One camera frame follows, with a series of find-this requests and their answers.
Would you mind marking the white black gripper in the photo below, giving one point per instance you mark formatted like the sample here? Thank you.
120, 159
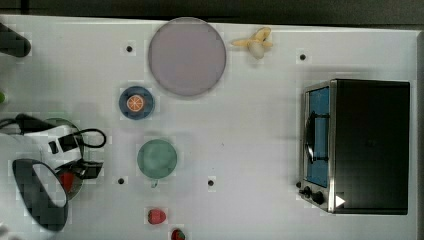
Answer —
62, 151

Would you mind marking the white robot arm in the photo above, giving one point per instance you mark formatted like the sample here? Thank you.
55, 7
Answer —
34, 191

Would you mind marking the green strainer basket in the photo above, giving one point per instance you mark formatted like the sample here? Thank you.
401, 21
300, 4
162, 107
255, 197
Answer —
77, 183

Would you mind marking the small green object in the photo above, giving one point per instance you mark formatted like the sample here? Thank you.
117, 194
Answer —
2, 97

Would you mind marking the orange slice toy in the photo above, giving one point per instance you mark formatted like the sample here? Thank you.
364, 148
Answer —
135, 103

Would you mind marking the green cup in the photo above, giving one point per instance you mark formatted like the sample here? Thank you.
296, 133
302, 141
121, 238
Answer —
157, 159

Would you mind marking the blue bowl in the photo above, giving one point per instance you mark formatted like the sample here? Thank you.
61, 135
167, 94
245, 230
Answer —
136, 90

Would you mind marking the red strawberry toy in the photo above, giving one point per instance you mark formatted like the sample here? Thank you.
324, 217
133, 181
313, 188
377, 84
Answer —
156, 216

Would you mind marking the grey round plate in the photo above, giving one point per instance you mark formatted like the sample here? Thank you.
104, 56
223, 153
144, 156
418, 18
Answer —
187, 56

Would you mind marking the peeled banana toy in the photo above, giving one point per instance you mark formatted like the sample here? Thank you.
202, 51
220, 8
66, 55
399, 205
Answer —
257, 43

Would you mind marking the silver toaster oven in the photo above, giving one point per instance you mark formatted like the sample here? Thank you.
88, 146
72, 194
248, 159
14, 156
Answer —
356, 146

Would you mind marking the black cylinder post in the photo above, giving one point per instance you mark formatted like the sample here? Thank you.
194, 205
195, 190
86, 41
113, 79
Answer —
12, 43

